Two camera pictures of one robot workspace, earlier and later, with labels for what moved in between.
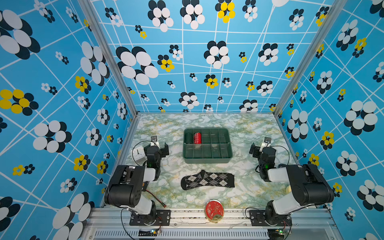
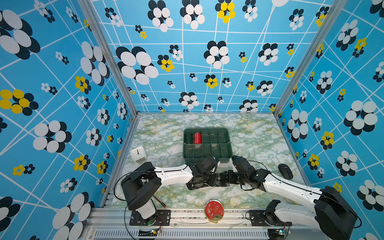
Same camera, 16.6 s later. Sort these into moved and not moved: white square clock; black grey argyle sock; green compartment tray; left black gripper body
Moved: left black gripper body
Not moved: green compartment tray; white square clock; black grey argyle sock
